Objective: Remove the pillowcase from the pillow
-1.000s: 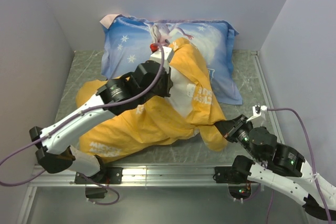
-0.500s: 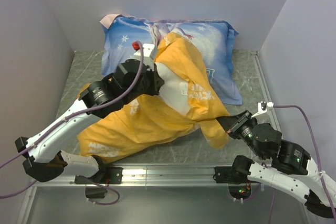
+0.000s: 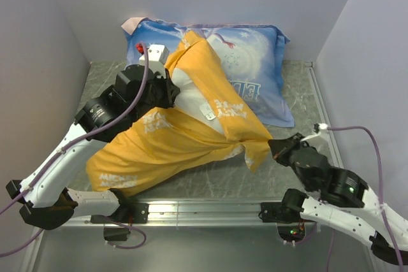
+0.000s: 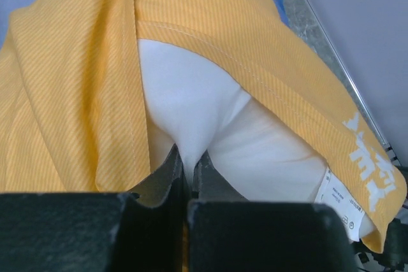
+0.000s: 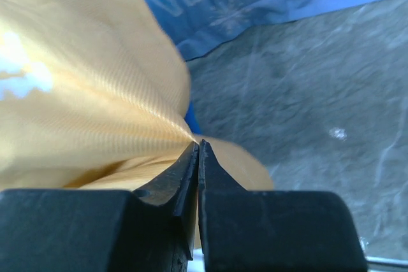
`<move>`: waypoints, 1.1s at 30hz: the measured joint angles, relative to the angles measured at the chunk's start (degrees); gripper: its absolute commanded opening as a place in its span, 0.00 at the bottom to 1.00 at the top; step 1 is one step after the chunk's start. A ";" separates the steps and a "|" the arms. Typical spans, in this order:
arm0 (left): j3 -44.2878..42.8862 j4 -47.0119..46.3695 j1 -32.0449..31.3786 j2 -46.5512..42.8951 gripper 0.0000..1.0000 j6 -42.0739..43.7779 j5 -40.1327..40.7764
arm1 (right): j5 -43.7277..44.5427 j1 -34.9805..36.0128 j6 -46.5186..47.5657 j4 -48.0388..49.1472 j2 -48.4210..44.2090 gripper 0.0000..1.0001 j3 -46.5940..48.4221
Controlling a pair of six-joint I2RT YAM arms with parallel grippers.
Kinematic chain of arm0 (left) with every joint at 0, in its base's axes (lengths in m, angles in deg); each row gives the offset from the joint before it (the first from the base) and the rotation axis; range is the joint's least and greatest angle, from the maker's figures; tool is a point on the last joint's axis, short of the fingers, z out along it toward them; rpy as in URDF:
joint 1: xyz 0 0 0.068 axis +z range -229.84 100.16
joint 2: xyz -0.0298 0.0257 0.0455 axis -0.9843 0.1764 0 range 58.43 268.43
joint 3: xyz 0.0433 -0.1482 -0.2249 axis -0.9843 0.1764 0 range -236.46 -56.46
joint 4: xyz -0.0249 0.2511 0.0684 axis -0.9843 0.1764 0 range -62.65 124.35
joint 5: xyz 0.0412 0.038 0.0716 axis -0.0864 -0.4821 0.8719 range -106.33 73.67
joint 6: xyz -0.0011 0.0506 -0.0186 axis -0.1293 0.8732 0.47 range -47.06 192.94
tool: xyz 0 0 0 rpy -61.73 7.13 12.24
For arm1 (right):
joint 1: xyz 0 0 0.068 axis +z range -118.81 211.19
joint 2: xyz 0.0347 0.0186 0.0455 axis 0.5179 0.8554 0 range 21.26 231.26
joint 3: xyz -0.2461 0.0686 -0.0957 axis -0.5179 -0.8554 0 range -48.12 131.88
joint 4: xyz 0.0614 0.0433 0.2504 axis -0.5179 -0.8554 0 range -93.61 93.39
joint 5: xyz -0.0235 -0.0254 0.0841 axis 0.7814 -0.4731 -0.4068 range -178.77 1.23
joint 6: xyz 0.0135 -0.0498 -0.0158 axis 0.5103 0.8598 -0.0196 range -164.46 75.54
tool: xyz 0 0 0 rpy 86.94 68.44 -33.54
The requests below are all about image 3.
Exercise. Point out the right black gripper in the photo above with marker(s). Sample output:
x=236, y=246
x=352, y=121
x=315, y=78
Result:
x=280, y=146

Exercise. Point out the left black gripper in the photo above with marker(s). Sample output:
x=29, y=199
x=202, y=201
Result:
x=174, y=90

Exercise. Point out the white pillow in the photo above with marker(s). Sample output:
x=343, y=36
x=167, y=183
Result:
x=190, y=99

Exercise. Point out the yellow Mickey Mouse pillowcase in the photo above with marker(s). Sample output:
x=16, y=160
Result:
x=165, y=142

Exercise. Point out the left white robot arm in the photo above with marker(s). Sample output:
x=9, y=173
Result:
x=47, y=202

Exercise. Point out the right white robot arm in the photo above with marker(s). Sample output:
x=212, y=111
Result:
x=337, y=198

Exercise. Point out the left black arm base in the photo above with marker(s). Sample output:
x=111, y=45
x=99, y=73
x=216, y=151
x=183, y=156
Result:
x=117, y=228

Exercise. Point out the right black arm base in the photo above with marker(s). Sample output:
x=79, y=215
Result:
x=290, y=226

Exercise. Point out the blue Elsa pillow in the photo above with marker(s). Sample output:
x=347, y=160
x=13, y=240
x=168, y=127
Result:
x=251, y=57

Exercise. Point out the white care label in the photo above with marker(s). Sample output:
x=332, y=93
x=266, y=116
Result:
x=207, y=111

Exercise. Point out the pink cloth corner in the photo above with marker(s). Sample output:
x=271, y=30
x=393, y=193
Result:
x=131, y=24

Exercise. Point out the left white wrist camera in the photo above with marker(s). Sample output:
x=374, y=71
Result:
x=157, y=57

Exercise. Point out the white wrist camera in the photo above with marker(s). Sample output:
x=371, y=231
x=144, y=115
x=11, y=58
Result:
x=319, y=136
x=157, y=57

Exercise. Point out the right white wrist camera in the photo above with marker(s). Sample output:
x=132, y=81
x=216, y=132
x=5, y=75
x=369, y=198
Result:
x=319, y=136

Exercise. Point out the aluminium front rail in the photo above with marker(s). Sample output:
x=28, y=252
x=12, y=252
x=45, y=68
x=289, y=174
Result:
x=217, y=212

